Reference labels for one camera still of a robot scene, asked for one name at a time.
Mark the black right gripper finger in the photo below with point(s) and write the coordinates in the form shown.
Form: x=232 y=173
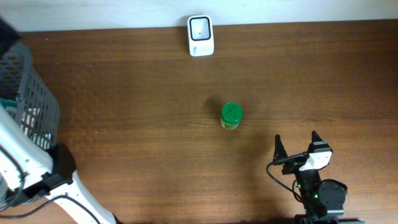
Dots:
x=316 y=137
x=279 y=151

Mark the white barcode scanner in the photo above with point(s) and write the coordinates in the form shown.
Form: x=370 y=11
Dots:
x=200 y=36

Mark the green lid jar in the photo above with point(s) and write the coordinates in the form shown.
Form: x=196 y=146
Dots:
x=231 y=115

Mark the grey plastic mesh basket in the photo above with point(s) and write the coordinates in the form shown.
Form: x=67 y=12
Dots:
x=27 y=99

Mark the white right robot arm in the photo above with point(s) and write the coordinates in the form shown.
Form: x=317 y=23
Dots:
x=322 y=199

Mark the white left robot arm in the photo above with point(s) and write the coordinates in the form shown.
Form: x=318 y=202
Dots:
x=33 y=166

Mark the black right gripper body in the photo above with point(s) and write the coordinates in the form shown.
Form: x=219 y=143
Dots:
x=291 y=167

